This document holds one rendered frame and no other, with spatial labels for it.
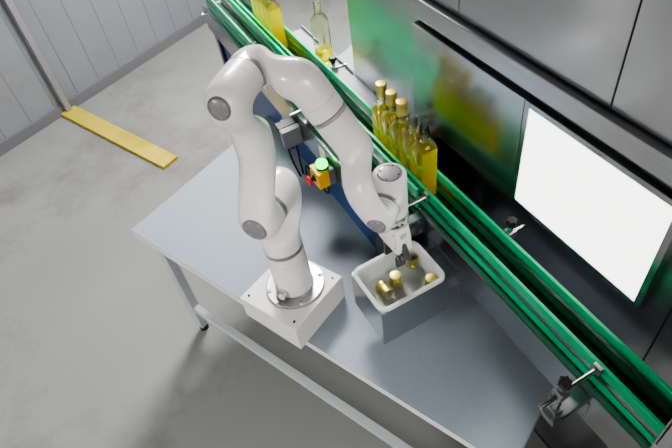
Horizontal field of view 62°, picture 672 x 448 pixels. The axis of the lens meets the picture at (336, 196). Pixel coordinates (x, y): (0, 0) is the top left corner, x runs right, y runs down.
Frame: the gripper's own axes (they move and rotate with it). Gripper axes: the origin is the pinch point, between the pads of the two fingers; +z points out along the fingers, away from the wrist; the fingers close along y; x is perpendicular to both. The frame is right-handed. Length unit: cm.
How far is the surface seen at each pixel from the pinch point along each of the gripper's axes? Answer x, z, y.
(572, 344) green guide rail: -16, -4, -47
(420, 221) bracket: -14.9, 3.5, 8.2
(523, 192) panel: -34.2, -13.0, -11.6
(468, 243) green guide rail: -18.1, -1.2, -9.5
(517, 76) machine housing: -35, -45, -3
